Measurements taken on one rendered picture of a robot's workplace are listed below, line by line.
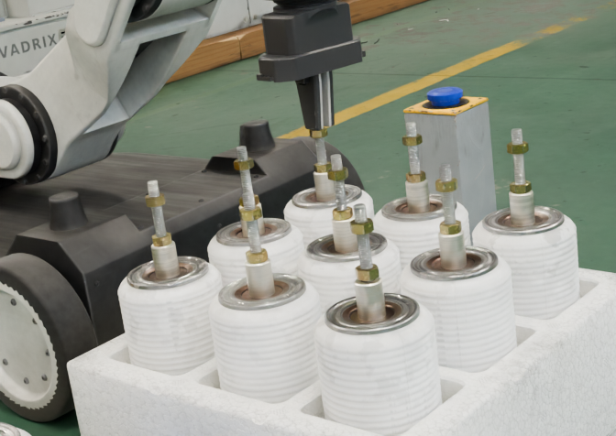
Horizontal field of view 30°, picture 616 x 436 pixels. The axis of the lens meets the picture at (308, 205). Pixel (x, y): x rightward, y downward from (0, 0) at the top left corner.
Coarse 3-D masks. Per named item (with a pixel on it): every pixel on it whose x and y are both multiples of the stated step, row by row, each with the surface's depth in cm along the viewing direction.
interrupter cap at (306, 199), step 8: (304, 192) 125; (312, 192) 124; (352, 192) 122; (360, 192) 122; (296, 200) 122; (304, 200) 122; (312, 200) 123; (352, 200) 120; (304, 208) 120; (312, 208) 119; (320, 208) 119
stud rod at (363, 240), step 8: (360, 208) 88; (360, 216) 88; (360, 240) 88; (368, 240) 89; (360, 248) 89; (368, 248) 89; (360, 256) 89; (368, 256) 89; (360, 264) 89; (368, 264) 89; (368, 280) 89
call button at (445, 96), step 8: (440, 88) 131; (448, 88) 130; (456, 88) 130; (432, 96) 129; (440, 96) 128; (448, 96) 128; (456, 96) 128; (432, 104) 130; (440, 104) 129; (448, 104) 129
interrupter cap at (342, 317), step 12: (348, 300) 93; (396, 300) 92; (408, 300) 92; (336, 312) 91; (348, 312) 91; (396, 312) 90; (408, 312) 90; (336, 324) 89; (348, 324) 89; (360, 324) 88; (372, 324) 88; (384, 324) 88; (396, 324) 87; (408, 324) 88
